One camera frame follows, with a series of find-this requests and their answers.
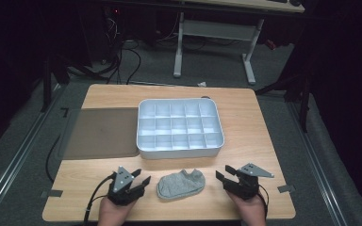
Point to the black metal stand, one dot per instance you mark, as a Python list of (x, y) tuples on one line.
[(46, 84), (301, 94)]

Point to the grey flat tray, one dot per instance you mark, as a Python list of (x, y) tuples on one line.
[(102, 133)]

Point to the grey tape strip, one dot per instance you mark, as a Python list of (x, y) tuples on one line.
[(55, 193), (286, 188)]

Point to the white-framed desk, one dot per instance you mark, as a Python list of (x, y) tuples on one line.
[(213, 29)]

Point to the person's left hand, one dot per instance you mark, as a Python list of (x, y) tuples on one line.
[(113, 215)]

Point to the metal floor rail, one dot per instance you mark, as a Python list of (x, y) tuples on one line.
[(19, 157), (319, 169)]

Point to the white paper scrap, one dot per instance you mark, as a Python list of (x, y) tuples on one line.
[(202, 84)]

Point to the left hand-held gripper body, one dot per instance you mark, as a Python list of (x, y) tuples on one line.
[(121, 183)]

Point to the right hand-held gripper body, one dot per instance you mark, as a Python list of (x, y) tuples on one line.
[(245, 185)]

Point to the person's right hand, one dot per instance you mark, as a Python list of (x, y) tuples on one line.
[(250, 210)]

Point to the white divided storage box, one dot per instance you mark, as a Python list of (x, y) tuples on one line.
[(179, 127)]

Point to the grey sock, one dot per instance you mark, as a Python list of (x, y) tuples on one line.
[(180, 185)]

